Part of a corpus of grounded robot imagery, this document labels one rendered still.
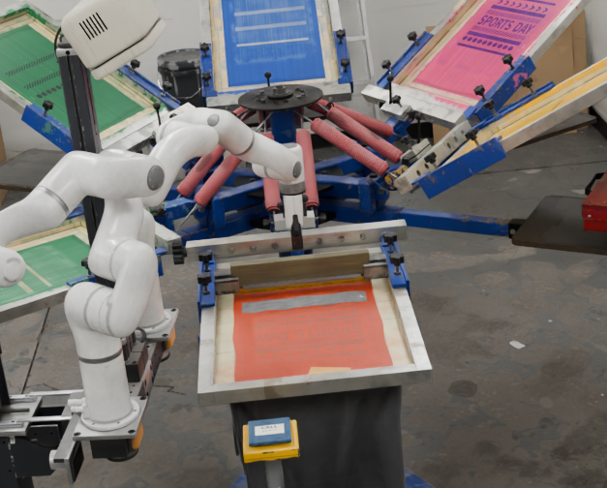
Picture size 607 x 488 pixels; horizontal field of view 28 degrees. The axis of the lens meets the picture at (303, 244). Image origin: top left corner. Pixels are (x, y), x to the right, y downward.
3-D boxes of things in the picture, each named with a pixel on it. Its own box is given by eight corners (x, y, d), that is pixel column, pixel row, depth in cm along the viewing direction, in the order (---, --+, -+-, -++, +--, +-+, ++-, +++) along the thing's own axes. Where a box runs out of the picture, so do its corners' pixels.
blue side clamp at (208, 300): (217, 322, 346) (214, 300, 344) (199, 323, 346) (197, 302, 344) (218, 279, 374) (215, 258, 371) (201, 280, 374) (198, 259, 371)
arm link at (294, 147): (274, 158, 330) (247, 154, 336) (278, 195, 334) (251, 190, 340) (307, 142, 341) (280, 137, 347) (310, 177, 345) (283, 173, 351)
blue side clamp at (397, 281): (410, 302, 347) (409, 280, 345) (393, 304, 347) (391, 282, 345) (397, 260, 375) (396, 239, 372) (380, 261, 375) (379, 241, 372)
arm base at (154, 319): (105, 337, 300) (95, 280, 294) (115, 314, 312) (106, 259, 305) (166, 333, 299) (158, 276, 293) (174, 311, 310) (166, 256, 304)
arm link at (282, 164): (222, 152, 324) (262, 182, 341) (259, 158, 317) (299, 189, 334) (232, 123, 326) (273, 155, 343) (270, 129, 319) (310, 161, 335)
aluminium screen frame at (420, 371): (432, 381, 302) (432, 369, 301) (198, 406, 301) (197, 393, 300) (393, 257, 375) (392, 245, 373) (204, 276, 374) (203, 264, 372)
